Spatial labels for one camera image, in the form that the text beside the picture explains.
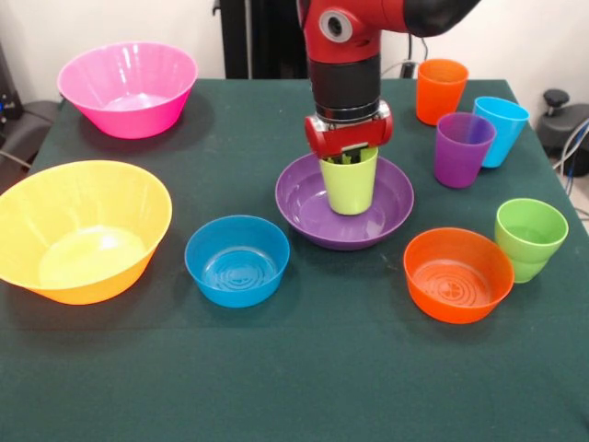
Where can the blue cup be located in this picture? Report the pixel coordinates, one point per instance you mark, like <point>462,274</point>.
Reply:
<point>504,133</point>

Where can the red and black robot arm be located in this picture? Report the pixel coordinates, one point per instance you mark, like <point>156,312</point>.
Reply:
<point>349,55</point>

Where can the lime yellow cup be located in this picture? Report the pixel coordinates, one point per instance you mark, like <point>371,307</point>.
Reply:
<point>349,189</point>

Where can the purple bowl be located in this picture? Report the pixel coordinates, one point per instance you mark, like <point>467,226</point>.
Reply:
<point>313,216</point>

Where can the small blue bowl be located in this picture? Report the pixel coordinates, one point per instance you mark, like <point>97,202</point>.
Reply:
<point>237,294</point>

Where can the black equipment with knob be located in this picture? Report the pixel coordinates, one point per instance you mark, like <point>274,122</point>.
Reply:
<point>563,124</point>

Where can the large pink bowl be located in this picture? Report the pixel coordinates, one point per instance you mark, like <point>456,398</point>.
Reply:
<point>92,78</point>

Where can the black power adapter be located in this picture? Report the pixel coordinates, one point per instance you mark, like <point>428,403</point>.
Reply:
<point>408,69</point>

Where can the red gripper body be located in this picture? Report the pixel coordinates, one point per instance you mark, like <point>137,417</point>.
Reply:
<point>349,138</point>

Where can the black computer tower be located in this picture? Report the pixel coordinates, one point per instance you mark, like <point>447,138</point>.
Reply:
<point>7,92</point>

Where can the green cup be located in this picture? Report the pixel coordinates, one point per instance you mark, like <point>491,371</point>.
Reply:
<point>529,271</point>
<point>531,221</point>

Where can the dark green tablecloth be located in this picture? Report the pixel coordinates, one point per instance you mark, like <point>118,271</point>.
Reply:
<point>322,368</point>

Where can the orange cup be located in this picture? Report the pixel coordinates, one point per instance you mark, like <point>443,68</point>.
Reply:
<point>437,99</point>

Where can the purple cup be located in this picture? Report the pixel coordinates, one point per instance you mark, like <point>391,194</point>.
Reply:
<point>460,166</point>

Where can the small orange bowl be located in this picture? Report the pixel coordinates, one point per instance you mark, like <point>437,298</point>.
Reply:
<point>455,310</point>

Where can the large orange yellow bowl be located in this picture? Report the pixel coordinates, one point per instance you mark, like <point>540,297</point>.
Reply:
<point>69,198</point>

